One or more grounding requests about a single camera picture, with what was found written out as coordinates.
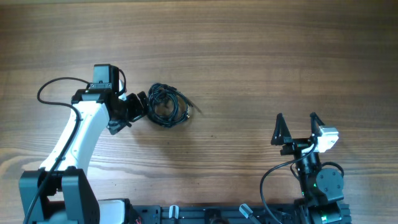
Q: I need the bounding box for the black usb cable bundle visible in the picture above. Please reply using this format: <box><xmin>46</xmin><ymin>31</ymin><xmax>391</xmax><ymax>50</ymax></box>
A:
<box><xmin>146</xmin><ymin>82</ymin><xmax>195</xmax><ymax>129</ymax></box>

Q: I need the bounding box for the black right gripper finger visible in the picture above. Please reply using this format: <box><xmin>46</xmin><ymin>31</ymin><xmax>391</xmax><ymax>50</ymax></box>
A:
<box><xmin>310</xmin><ymin>112</ymin><xmax>325</xmax><ymax>136</ymax></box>
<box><xmin>271</xmin><ymin>113</ymin><xmax>292</xmax><ymax>146</ymax></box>

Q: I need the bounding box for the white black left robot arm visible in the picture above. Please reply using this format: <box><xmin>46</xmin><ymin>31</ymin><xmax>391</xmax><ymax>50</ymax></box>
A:
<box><xmin>19</xmin><ymin>64</ymin><xmax>147</xmax><ymax>223</ymax></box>

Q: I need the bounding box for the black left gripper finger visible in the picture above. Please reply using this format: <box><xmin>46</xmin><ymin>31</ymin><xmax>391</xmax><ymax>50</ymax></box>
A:
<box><xmin>129</xmin><ymin>108</ymin><xmax>147</xmax><ymax>122</ymax></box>
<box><xmin>137</xmin><ymin>91</ymin><xmax>149</xmax><ymax>109</ymax></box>

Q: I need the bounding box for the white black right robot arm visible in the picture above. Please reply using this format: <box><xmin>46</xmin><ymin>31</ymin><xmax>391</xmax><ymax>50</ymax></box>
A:
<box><xmin>271</xmin><ymin>113</ymin><xmax>352</xmax><ymax>224</ymax></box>

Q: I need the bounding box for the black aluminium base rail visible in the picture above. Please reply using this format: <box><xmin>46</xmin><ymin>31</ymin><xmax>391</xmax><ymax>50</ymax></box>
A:
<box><xmin>130</xmin><ymin>203</ymin><xmax>352</xmax><ymax>224</ymax></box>

